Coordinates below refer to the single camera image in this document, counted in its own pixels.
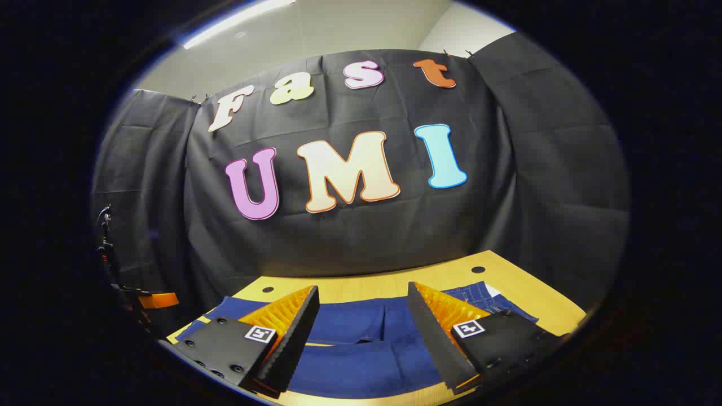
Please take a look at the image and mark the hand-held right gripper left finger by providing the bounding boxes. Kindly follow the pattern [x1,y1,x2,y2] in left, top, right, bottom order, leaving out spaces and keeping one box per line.
[174,285,320,395]

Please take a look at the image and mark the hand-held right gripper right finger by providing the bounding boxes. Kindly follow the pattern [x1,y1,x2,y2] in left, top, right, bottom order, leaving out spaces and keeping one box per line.
[407,281,571,395]

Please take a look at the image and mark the blue denim jeans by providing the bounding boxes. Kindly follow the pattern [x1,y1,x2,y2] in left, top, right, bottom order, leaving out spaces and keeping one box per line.
[175,282,539,399]

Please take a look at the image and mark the black backdrop cloth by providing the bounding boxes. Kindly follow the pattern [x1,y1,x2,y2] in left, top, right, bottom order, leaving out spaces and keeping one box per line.
[90,32,631,328]

